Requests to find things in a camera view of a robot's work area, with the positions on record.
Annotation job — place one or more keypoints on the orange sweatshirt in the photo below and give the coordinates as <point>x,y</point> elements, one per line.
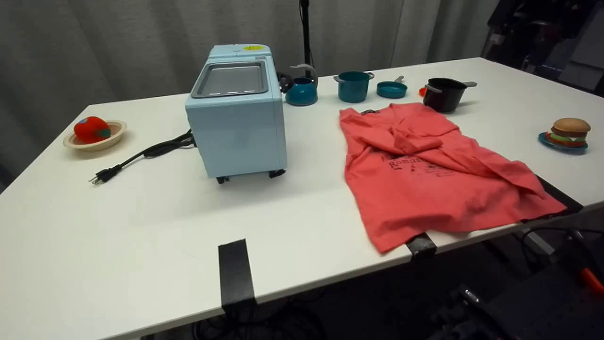
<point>413,171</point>

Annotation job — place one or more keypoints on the teal toy kettle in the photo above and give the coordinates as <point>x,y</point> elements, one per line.
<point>298,92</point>

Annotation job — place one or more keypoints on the light blue toaster oven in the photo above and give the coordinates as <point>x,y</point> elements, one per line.
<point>234,113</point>

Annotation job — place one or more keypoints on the teal toy pot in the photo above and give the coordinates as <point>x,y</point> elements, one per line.
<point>353,86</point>

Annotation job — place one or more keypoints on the black tape strip front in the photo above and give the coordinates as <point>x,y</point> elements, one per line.
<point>234,277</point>

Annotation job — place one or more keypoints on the black tape strip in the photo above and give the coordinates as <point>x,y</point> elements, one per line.
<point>234,277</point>
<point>568,203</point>

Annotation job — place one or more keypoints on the teal pot lid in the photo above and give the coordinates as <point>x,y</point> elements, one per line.
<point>393,90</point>

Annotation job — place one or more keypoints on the black table clamp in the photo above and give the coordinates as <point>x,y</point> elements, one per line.
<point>421,247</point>

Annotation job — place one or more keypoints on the black toy saucepan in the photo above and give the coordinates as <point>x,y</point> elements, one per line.
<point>443,94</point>

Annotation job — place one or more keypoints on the beige shallow bowl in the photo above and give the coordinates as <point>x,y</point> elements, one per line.
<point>117,133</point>

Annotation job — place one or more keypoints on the red toy pepper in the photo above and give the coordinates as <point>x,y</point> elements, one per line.
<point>91,130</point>

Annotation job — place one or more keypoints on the blue small plate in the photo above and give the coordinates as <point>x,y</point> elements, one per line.
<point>545,141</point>

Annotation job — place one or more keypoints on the black tape strip right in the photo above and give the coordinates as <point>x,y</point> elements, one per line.
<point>568,203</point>

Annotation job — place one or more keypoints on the toy hamburger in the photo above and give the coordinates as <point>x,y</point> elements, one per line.
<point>570,131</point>

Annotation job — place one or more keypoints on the black camera stand pole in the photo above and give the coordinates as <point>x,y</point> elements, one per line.
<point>304,22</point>

